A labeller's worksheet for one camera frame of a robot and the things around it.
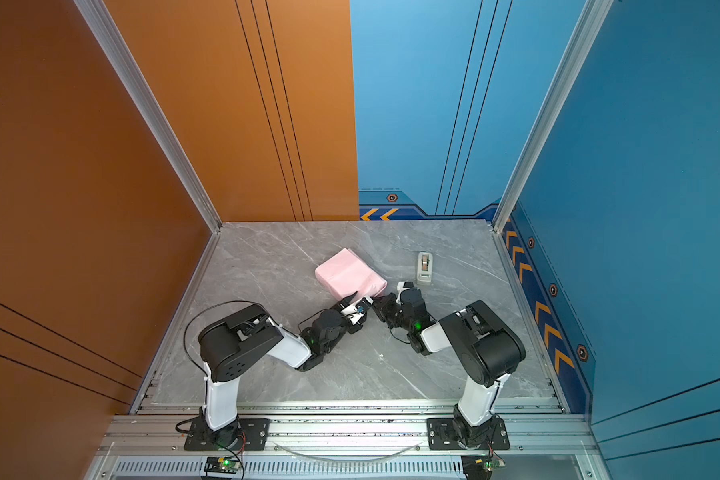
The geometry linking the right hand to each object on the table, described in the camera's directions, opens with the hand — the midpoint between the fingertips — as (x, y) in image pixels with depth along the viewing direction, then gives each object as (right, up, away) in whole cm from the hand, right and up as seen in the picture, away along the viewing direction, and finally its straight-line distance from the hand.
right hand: (364, 301), depth 91 cm
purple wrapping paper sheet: (-6, +8, +5) cm, 12 cm away
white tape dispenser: (+20, +10, +11) cm, 25 cm away
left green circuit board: (-34, -36, -20) cm, 53 cm away
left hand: (-1, +1, +1) cm, 2 cm away
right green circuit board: (+27, -35, -21) cm, 49 cm away
